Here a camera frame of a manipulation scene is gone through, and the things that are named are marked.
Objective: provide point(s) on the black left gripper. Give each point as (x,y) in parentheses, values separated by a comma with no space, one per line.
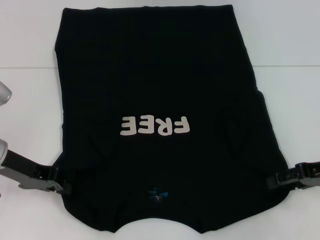
(25,163)

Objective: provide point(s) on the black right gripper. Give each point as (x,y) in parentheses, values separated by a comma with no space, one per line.
(312,173)

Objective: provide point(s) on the black shirt with FREE print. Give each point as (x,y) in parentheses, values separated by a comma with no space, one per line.
(162,62)

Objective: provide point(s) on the grey right wrist camera bracket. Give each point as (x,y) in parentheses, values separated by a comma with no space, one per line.
(311,185)

